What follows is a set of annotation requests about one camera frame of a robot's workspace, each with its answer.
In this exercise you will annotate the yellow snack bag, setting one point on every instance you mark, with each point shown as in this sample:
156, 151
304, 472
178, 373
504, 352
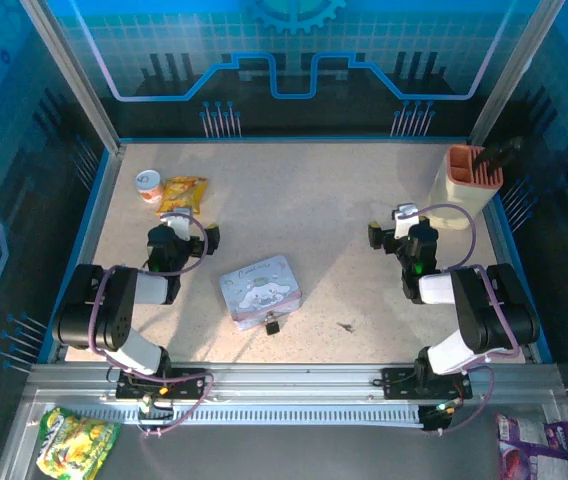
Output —
184, 192

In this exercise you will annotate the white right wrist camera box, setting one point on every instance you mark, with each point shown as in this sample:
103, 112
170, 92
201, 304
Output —
404, 222

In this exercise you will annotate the green snack bag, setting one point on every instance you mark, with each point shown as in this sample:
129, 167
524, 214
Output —
71, 440

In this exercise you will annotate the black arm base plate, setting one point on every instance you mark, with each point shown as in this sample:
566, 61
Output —
189, 382
396, 382

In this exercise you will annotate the aluminium frame post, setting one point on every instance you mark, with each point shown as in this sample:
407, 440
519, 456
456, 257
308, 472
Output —
509, 75
74, 75

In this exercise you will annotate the purple snack bag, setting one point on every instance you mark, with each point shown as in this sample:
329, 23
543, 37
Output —
529, 445

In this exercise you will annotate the small white cup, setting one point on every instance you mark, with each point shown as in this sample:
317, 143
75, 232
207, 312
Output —
149, 186

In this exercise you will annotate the cartoon dog print tin box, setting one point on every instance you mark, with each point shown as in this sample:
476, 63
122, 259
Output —
259, 292

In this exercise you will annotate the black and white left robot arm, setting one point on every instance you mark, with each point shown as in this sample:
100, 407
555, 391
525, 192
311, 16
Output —
114, 310

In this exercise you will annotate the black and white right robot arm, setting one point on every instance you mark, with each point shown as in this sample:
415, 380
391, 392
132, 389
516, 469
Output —
484, 310

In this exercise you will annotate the aluminium mounting rail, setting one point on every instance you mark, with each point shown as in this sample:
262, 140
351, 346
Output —
289, 380

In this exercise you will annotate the beige knife block orange top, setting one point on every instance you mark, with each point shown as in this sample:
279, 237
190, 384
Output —
456, 195

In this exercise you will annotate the aluminium table side rail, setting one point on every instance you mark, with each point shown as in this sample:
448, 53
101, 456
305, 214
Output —
96, 225
501, 235

